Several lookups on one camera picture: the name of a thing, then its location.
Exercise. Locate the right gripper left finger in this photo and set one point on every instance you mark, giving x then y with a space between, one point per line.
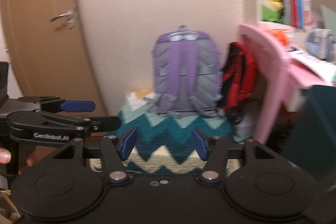
126 142

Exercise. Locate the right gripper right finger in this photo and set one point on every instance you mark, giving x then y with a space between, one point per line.
202 143

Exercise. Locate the dark teal trash bin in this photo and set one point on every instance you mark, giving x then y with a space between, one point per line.
311 145

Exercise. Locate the person's left hand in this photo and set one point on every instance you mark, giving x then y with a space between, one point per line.
6 157

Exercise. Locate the teal white zigzag blanket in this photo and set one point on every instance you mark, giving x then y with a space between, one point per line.
164 142

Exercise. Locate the purple grey backpack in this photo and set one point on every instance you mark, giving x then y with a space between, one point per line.
186 73

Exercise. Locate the red black bag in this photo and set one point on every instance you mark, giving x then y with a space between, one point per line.
239 76

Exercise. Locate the wooden door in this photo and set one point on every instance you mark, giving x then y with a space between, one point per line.
49 59

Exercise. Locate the pink desk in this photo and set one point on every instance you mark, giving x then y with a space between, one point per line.
285 77

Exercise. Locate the white paper sheets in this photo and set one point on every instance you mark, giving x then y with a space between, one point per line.
324 70

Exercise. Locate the yellow green plush toy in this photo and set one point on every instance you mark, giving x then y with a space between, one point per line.
272 10

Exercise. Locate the light blue pencil pouch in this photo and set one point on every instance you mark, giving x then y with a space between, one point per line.
320 44

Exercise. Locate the metal door handle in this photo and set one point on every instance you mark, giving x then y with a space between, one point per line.
69 16

